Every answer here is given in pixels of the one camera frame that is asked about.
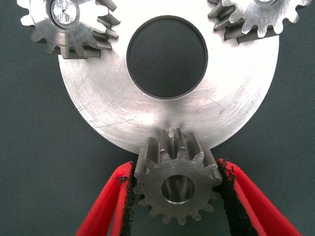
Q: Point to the dark grey table cloth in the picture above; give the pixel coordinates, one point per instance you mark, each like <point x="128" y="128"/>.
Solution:
<point x="29" y="147"/>

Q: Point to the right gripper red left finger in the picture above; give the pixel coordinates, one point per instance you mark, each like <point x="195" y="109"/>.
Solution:
<point x="98" y="209"/>

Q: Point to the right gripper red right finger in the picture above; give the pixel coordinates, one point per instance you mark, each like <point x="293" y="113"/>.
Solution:
<point x="261" y="209"/>

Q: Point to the small dark steel gear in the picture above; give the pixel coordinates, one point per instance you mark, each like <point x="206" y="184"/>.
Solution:
<point x="152" y="182"/>

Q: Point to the round metal plate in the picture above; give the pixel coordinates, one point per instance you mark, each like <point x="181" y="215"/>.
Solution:
<point x="110" y="98"/>

